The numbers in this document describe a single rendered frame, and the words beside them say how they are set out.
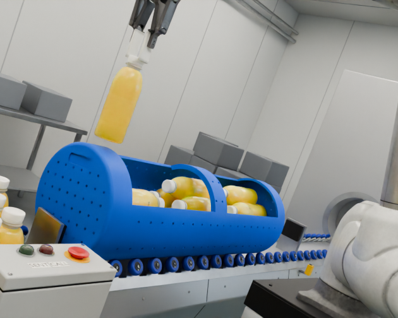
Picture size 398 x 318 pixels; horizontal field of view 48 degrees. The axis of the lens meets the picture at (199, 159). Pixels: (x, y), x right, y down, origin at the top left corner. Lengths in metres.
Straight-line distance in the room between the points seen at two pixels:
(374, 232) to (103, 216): 0.56
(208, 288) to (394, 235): 0.76
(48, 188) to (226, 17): 5.27
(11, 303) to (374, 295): 0.60
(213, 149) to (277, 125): 2.23
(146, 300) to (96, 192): 0.37
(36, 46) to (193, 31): 2.06
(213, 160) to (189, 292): 3.63
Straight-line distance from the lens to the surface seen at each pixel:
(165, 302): 1.34
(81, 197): 1.08
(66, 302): 0.75
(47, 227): 1.10
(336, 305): 1.12
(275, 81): 7.28
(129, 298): 1.23
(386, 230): 0.90
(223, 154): 4.96
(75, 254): 0.77
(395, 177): 0.93
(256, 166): 5.11
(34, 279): 0.69
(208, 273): 1.48
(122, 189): 1.03
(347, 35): 6.98
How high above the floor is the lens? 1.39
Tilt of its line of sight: 5 degrees down
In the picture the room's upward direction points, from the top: 21 degrees clockwise
